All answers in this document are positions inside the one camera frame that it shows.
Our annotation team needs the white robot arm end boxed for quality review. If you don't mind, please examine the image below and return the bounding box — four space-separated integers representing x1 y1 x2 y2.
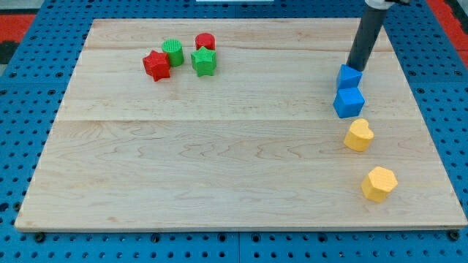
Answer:
365 0 411 10

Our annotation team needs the green star block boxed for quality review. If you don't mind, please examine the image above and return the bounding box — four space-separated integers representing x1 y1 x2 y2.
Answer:
191 47 216 77

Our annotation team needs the red star block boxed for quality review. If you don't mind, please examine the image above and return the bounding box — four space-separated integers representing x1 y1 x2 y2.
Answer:
142 50 170 82

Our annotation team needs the blue triangle block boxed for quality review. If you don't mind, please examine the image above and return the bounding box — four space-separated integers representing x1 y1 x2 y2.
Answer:
336 64 363 90

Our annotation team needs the light wooden board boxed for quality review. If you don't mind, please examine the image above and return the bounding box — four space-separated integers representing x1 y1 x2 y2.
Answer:
15 18 467 232

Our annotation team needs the red cylinder block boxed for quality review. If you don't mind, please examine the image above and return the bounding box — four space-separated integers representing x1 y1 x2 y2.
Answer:
195 32 216 50

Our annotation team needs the green cylinder block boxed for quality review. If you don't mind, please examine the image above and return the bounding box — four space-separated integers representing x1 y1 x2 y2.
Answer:
162 39 184 67

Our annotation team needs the blue cube block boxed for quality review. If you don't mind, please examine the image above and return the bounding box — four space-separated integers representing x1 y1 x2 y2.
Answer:
333 87 365 118

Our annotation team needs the yellow heart block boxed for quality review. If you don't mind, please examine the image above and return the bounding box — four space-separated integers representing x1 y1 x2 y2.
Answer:
344 118 374 152

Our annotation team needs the yellow hexagon block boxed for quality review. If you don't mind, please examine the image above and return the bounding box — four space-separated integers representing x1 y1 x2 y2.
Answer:
361 167 398 203

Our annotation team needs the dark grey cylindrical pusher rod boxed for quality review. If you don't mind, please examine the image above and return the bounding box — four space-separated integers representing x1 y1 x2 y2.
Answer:
347 6 388 72

